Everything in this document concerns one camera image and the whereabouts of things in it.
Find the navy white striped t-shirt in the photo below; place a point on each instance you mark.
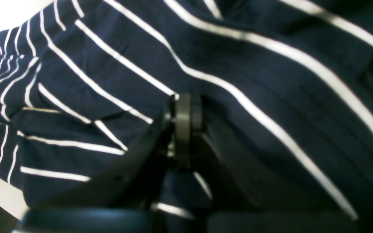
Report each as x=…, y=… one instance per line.
x=82, y=79

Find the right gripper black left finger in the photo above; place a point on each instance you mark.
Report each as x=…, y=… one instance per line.
x=123, y=197

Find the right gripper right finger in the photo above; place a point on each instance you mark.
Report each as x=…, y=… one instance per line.
x=248, y=195

